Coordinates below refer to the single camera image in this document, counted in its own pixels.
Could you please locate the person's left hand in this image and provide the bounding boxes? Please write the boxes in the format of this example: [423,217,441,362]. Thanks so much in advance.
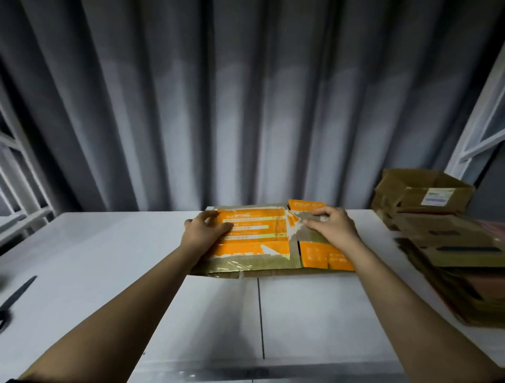
[180,208,235,258]

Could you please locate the orange and white carton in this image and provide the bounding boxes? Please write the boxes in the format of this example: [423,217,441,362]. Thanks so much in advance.
[188,199,357,279]

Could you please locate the person's right hand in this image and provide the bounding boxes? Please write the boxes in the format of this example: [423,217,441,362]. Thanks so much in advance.
[299,205,363,254]

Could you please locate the person's right forearm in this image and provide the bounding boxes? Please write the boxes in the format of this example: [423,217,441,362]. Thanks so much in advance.
[341,240,505,383]

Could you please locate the pile of cardboard boxes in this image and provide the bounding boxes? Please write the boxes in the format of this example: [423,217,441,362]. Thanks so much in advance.
[390,210,505,329]

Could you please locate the black scissors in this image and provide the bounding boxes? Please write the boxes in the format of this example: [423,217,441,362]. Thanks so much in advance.
[0,275,39,335]

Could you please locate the printed brown cardboard box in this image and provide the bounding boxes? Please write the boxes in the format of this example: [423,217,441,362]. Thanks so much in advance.
[371,167,476,232]

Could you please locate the person's left forearm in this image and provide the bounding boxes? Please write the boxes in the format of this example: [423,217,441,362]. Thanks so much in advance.
[19,243,205,383]

